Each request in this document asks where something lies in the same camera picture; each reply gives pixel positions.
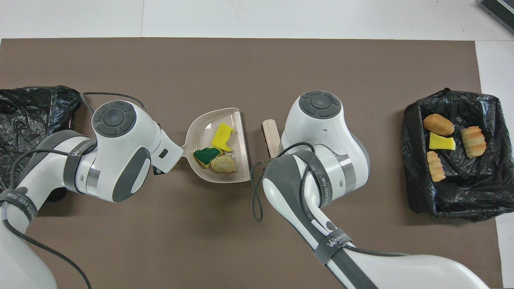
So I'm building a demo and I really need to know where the green and yellow sponge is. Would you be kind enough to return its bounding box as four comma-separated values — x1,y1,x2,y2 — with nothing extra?
193,147,224,169

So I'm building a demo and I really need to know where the beige plastic dustpan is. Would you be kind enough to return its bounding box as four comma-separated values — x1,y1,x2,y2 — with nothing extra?
179,107,251,184

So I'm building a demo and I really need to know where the round pale bread piece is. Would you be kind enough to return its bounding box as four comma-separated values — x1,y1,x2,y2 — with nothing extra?
210,155,237,174

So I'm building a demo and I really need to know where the curled yellow sponge piece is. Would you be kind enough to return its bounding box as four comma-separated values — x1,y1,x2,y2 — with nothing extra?
212,123,236,153

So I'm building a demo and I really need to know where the beige hand brush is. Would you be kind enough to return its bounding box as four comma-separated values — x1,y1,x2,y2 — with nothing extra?
261,119,281,159

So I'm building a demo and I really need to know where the pale scalloped bread piece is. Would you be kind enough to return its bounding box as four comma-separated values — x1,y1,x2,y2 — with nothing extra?
426,151,446,182

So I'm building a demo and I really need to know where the orange brown bread roll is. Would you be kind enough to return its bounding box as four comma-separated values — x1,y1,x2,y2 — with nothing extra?
423,114,455,136

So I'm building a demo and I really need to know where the yellow sponge wedge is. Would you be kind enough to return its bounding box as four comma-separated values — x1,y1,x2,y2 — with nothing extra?
429,132,457,151

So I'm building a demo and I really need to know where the pale chunky bread piece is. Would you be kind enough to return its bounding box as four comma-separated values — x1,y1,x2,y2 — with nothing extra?
460,126,487,158

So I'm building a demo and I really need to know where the black bag lined bin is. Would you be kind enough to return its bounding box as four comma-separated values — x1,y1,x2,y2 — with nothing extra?
0,85,83,203
402,88,514,223

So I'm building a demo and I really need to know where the brown table mat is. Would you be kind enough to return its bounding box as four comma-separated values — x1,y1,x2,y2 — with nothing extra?
0,38,504,289

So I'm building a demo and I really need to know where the black ribbed panel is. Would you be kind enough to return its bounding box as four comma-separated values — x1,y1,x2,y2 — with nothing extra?
478,0,514,35

